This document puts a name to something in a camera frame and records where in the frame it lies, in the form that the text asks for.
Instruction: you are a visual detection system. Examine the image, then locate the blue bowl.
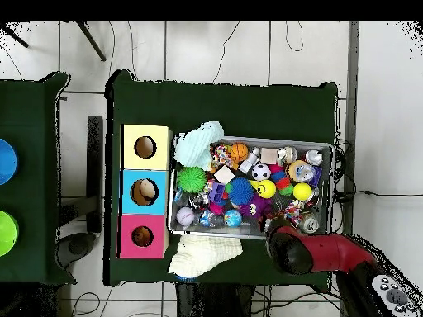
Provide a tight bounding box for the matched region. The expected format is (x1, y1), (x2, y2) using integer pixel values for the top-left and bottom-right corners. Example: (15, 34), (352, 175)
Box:
(0, 138), (19, 186)

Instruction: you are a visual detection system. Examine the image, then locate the wooden box with three holes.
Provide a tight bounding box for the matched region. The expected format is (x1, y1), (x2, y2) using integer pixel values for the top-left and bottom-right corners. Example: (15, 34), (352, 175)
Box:
(116, 123), (173, 259)

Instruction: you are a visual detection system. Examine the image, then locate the plain wooden block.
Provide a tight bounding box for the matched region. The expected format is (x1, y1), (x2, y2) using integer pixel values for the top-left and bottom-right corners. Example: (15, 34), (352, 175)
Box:
(260, 147), (278, 165)

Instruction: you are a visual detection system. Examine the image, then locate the mint green cloth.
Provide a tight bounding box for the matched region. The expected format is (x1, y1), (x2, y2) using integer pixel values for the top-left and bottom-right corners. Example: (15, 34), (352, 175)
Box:
(173, 120), (226, 173)

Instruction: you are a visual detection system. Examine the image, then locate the small yellow ball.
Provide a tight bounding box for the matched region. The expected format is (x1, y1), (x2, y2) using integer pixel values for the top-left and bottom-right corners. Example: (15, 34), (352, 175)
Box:
(292, 182), (313, 201)

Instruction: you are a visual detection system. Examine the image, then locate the black white soccer ball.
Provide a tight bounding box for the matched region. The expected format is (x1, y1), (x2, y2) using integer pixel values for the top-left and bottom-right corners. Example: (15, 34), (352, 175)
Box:
(251, 163), (272, 182)

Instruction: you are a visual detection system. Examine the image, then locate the blue globe ball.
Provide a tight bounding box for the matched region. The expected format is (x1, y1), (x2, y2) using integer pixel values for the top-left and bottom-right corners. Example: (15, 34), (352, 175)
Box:
(224, 209), (243, 228)

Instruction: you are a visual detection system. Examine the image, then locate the large yellow ball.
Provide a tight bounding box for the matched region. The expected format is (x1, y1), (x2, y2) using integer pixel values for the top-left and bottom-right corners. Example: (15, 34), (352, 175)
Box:
(249, 178), (278, 200)

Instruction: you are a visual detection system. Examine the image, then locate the white baseball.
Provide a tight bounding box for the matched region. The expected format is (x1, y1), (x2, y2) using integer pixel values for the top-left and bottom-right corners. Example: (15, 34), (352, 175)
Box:
(175, 206), (196, 227)

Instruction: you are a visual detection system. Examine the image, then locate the shallow clear mesh bin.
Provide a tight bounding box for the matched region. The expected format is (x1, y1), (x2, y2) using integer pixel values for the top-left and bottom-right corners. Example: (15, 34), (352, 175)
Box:
(167, 132), (334, 244)

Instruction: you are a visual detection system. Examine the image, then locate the cream yellow cloth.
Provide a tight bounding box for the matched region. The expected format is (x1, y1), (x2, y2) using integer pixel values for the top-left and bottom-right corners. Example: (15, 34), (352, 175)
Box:
(168, 234), (244, 279)

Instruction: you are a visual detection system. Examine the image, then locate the green spiky ball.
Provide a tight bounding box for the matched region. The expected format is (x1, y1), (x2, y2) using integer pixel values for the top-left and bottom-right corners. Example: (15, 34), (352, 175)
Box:
(177, 165), (208, 193)

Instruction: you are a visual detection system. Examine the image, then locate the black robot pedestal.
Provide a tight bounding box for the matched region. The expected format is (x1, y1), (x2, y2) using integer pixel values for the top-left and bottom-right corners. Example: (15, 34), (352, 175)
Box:
(174, 282), (255, 317)

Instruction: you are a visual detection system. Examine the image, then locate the brown plush teddy bear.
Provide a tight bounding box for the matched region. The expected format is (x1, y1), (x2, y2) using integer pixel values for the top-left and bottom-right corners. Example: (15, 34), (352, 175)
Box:
(133, 226), (154, 246)

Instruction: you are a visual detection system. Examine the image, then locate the orange toy basketball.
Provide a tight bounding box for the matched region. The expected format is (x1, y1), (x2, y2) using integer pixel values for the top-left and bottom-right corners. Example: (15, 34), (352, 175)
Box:
(230, 142), (250, 163)

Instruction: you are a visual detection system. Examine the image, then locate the black tripod leg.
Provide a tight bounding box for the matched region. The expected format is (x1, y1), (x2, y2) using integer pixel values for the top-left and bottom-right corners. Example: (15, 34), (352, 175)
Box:
(76, 21), (107, 63)
(0, 24), (30, 50)

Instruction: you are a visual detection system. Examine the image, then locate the bright green bowl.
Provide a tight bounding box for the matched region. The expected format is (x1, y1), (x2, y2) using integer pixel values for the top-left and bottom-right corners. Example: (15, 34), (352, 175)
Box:
(0, 210), (20, 258)

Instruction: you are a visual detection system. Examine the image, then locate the dark green side table cloth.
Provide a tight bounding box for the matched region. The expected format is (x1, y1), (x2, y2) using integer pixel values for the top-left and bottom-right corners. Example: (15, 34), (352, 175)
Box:
(0, 71), (77, 285)

